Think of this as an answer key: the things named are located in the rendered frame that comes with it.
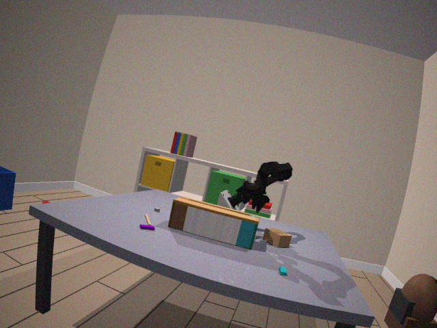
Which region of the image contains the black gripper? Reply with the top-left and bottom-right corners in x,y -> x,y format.
247,178 -> 270,213

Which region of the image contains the small purple block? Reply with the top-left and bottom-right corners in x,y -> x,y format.
140,224 -> 155,230

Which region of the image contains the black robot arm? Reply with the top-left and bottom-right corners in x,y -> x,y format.
228,161 -> 293,207

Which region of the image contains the small teal block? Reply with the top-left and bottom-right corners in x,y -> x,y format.
279,266 -> 287,276

